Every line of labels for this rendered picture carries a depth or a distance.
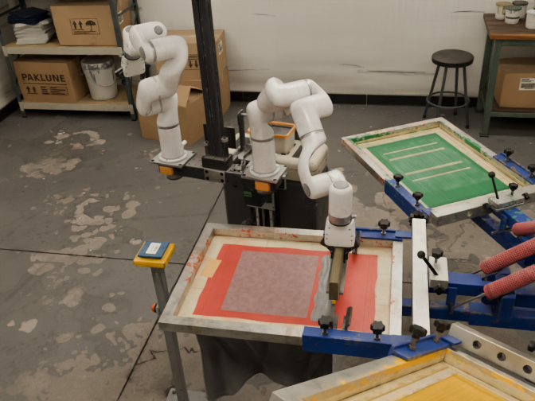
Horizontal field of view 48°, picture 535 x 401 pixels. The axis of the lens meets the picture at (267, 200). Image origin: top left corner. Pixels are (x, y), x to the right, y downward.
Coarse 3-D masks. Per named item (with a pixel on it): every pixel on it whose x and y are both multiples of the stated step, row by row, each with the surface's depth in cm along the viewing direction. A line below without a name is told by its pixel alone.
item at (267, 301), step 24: (216, 288) 216; (240, 288) 215; (264, 288) 215; (288, 288) 214; (312, 288) 213; (216, 312) 206; (240, 312) 205; (264, 312) 204; (288, 312) 204; (336, 312) 202; (360, 312) 202
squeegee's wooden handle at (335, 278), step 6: (336, 252) 200; (342, 252) 201; (336, 258) 198; (342, 258) 200; (336, 264) 195; (342, 264) 202; (336, 270) 193; (330, 276) 191; (336, 276) 190; (330, 282) 188; (336, 282) 188; (330, 288) 189; (336, 288) 189; (330, 294) 191; (336, 294) 190; (336, 300) 192
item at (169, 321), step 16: (208, 224) 245; (224, 224) 244; (208, 240) 236; (288, 240) 238; (304, 240) 237; (320, 240) 235; (368, 240) 231; (384, 240) 229; (192, 256) 227; (400, 256) 220; (192, 272) 219; (400, 272) 212; (176, 288) 212; (400, 288) 205; (176, 304) 205; (400, 304) 199; (160, 320) 199; (176, 320) 198; (192, 320) 198; (208, 320) 198; (400, 320) 193; (224, 336) 195; (240, 336) 194; (256, 336) 192; (272, 336) 191; (288, 336) 190
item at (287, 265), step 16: (224, 256) 232; (240, 256) 231; (256, 256) 231; (272, 256) 230; (288, 256) 229; (304, 256) 229; (320, 256) 228; (352, 256) 227; (368, 256) 227; (224, 272) 224; (240, 272) 223; (256, 272) 222; (272, 272) 222; (288, 272) 221; (304, 272) 221; (352, 272) 219; (368, 272) 219; (352, 288) 212; (368, 288) 212
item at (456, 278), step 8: (448, 272) 203; (448, 280) 200; (456, 280) 200; (464, 280) 199; (472, 280) 199; (480, 280) 199; (432, 288) 201; (464, 288) 199; (472, 288) 198; (480, 288) 197
